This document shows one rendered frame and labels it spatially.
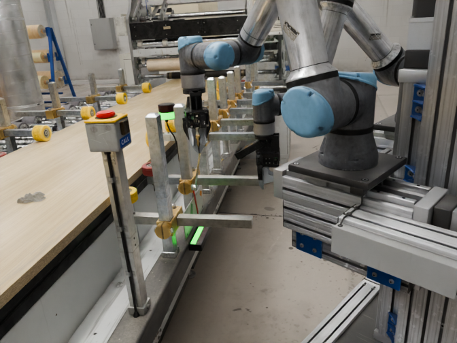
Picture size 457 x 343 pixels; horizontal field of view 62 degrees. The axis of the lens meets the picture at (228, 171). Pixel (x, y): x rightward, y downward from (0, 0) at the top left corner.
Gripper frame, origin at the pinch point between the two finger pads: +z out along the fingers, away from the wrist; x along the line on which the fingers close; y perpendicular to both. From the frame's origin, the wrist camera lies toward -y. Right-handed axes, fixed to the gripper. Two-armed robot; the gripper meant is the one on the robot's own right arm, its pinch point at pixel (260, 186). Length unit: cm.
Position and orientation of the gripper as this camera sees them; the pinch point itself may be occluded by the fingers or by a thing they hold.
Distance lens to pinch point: 143.5
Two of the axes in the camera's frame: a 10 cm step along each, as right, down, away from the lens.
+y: 9.8, 0.0, -1.9
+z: 0.7, 9.3, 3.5
